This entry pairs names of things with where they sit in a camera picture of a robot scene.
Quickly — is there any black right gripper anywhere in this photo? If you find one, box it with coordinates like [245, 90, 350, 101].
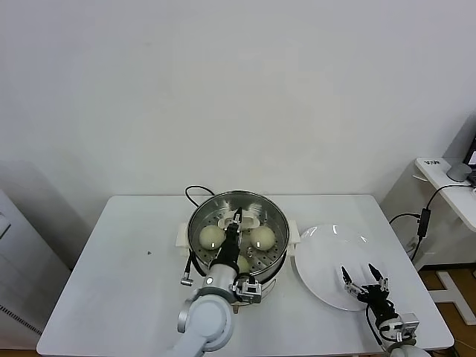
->
[341, 263, 399, 321]

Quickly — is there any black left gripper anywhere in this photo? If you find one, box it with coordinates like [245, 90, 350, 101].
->
[213, 207, 245, 268]

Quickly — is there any perforated stainless steel steamer basket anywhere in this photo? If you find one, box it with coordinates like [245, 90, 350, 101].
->
[186, 190, 290, 286]

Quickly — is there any white round plate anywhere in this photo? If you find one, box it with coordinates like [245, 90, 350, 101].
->
[293, 224, 390, 312]

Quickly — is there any white side desk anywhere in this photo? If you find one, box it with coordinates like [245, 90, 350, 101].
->
[379, 155, 476, 324]

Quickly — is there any grey rounded desk object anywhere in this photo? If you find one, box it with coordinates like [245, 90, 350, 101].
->
[446, 161, 472, 182]

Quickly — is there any grey computer monitor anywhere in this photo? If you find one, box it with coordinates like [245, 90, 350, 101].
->
[442, 113, 476, 187]

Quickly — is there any white cabinet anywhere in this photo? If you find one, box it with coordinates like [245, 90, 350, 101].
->
[0, 191, 71, 335]

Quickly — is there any black right camera cable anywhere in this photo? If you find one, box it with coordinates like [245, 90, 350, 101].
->
[365, 303, 384, 345]

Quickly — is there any black camera cable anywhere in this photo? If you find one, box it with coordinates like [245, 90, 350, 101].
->
[181, 251, 208, 287]
[365, 303, 384, 345]

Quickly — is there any black cooker power cord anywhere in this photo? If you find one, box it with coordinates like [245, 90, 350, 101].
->
[184, 185, 216, 209]

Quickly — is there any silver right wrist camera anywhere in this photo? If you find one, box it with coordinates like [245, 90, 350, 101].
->
[399, 313, 420, 335]

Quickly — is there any black left camera cable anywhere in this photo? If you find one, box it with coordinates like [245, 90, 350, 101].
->
[181, 251, 208, 287]

